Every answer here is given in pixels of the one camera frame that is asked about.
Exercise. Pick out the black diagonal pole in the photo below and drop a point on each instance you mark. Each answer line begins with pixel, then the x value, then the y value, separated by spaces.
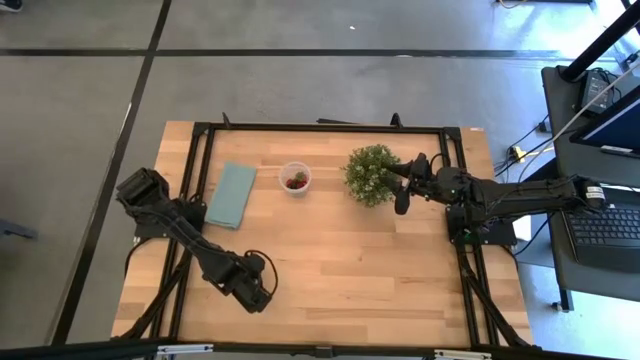
pixel 600 45

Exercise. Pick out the black overhead rig bar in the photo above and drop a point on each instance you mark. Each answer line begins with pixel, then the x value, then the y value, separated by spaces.
pixel 100 350

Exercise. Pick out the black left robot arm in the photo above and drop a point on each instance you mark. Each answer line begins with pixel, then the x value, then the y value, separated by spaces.
pixel 185 235

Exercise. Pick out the black aluminium table frame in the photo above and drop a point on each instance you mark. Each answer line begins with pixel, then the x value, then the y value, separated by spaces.
pixel 325 128

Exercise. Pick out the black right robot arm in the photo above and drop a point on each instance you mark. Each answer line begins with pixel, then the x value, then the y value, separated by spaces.
pixel 530 195

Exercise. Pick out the teal folded cloth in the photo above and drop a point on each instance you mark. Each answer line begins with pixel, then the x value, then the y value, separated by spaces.
pixel 232 195

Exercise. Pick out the person's shoe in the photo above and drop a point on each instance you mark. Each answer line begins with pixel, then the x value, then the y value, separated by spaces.
pixel 10 5

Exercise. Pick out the yellow power plug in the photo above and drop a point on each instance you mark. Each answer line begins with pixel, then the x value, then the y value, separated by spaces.
pixel 518 151

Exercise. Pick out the black side desk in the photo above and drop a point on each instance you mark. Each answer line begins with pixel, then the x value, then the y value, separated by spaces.
pixel 575 165

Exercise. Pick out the clear plastic tupperware cup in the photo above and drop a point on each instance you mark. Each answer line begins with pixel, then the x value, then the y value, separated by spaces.
pixel 285 169

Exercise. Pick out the black power adapter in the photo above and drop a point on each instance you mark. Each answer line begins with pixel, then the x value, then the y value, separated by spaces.
pixel 597 90

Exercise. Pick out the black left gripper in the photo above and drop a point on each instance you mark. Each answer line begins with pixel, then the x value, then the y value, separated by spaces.
pixel 247 275

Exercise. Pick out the grey furniture foot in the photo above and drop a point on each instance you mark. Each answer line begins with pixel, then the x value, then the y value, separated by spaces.
pixel 15 230

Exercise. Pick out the black laptop keyboard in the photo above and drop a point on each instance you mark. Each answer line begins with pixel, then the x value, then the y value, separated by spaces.
pixel 610 235

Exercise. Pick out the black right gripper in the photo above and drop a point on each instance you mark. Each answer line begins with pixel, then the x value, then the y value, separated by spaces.
pixel 445 185

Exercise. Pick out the green potted artificial plant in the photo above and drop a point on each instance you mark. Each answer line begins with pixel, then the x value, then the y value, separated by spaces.
pixel 370 175

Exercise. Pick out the black monitor screen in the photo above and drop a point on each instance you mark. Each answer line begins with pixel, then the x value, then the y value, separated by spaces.
pixel 620 125

